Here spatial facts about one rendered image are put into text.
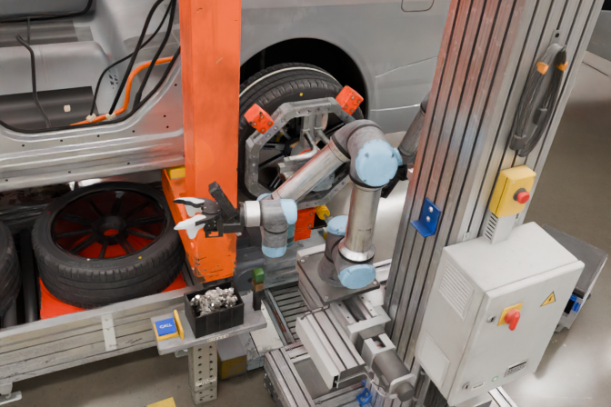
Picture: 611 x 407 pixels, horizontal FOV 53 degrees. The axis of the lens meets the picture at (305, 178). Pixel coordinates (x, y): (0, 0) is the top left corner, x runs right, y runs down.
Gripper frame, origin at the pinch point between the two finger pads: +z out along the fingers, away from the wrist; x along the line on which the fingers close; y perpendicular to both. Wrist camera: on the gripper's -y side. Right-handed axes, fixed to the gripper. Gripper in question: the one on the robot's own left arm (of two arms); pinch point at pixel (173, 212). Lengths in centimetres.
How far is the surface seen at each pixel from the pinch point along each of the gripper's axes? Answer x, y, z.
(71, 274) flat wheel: 68, 68, 43
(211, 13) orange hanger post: 37, -47, -14
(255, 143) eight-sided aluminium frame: 77, 15, -34
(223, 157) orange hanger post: 45.0, 5.6, -17.9
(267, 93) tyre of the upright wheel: 89, -2, -40
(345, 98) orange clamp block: 84, -1, -73
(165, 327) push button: 35, 72, 5
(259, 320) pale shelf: 37, 74, -31
